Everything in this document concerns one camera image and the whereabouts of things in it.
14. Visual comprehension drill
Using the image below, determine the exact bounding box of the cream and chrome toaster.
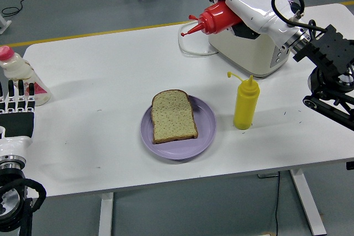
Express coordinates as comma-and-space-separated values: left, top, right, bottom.
207, 0, 294, 79

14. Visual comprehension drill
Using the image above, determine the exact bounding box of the milk bottle with pink cap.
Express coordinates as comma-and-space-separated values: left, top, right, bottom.
0, 45, 53, 106

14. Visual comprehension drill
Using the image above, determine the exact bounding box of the black cable under table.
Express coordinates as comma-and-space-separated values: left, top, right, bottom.
273, 171, 282, 236

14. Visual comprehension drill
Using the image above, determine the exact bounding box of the white toaster cord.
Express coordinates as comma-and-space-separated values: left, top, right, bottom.
178, 17, 220, 57

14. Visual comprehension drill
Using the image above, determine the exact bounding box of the white stand base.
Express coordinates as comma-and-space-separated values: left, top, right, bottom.
0, 14, 13, 35

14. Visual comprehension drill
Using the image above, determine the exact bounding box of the white table leg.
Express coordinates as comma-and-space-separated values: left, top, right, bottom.
289, 168, 327, 236
98, 191, 114, 236

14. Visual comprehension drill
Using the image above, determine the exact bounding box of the yellow squeeze bottle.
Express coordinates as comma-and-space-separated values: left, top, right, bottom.
227, 71, 261, 130

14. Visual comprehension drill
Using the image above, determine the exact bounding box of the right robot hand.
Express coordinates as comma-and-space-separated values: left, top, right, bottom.
214, 0, 298, 46

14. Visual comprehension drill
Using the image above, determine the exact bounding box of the purple plate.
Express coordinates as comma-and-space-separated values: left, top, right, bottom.
140, 95, 217, 161

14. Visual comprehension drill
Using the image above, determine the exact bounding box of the bread slice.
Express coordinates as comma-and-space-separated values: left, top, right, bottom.
150, 89, 199, 145

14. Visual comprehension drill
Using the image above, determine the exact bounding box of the red squeeze bottle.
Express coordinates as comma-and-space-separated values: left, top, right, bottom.
180, 0, 279, 37

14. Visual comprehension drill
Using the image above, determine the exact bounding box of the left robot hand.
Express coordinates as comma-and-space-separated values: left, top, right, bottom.
0, 79, 37, 159

